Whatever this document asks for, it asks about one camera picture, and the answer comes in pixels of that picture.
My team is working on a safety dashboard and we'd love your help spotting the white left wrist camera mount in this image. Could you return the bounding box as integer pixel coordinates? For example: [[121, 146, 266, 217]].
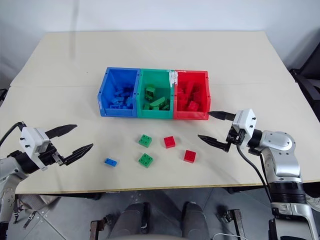
[[19, 126, 51, 168]]

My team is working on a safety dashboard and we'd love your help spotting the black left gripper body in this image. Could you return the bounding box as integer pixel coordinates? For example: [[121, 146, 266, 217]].
[[36, 140, 66, 171]]

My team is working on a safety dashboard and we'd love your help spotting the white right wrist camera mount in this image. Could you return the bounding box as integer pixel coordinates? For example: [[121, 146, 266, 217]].
[[231, 108, 257, 138]]

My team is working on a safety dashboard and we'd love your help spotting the dark rounded grey shape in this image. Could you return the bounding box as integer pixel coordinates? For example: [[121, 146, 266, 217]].
[[115, 201, 151, 240], [181, 200, 210, 240]]

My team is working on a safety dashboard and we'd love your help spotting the blue plastic bin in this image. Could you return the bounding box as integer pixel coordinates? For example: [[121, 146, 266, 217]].
[[96, 66, 141, 118]]

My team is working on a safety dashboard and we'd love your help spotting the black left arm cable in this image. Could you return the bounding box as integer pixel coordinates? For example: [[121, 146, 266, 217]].
[[0, 121, 28, 148]]

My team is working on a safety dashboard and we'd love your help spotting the green toy brick with holes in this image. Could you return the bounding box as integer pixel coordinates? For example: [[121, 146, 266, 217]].
[[144, 85, 156, 101]]

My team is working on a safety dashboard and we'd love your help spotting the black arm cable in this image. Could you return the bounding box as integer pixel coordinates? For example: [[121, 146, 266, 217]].
[[235, 144, 274, 204], [0, 121, 28, 148]]

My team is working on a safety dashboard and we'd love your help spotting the red square toy brick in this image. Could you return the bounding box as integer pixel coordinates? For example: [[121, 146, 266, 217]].
[[183, 149, 198, 164], [163, 136, 177, 149]]

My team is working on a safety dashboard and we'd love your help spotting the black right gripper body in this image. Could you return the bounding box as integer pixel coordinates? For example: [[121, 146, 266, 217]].
[[224, 126, 248, 153]]

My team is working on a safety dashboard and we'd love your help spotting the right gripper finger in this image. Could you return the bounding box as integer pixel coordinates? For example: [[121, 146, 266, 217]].
[[197, 134, 228, 153], [208, 110, 236, 122]]

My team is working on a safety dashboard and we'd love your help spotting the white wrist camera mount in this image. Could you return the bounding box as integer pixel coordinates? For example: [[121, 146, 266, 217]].
[[231, 108, 257, 138], [19, 126, 51, 168]]

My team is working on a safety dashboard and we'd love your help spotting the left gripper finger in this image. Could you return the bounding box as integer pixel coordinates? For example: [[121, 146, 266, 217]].
[[59, 143, 94, 167], [45, 123, 78, 139]]

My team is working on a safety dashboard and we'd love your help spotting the rusty metal frame bar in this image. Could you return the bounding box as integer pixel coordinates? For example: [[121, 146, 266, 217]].
[[216, 207, 245, 240], [90, 215, 112, 240]]

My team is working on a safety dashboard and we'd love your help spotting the flat blue toy brick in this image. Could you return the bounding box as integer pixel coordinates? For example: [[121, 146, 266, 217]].
[[104, 157, 119, 168]]

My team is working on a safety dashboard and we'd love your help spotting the green plastic bin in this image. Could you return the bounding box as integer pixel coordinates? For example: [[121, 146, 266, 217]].
[[136, 68, 177, 120]]

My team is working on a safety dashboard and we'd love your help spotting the thin white cable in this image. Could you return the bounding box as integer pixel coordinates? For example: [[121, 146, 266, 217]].
[[211, 231, 242, 240]]

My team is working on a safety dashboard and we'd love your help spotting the white tape patch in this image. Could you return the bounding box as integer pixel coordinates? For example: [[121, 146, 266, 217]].
[[169, 70, 178, 88]]

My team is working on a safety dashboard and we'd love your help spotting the long green toy brick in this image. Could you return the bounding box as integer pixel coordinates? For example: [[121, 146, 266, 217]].
[[149, 96, 167, 109]]

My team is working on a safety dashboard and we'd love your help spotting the green square toy brick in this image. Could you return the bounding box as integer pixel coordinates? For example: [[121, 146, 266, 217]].
[[137, 133, 154, 148], [138, 152, 155, 169]]

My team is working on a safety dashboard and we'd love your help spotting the grey strap with buckles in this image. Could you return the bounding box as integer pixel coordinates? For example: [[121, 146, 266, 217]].
[[13, 194, 62, 229]]

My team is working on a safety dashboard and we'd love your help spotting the red plastic bin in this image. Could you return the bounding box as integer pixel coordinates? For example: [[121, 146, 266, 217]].
[[172, 69, 211, 121]]

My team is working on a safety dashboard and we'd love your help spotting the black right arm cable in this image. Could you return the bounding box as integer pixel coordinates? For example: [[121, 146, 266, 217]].
[[235, 144, 274, 204]]

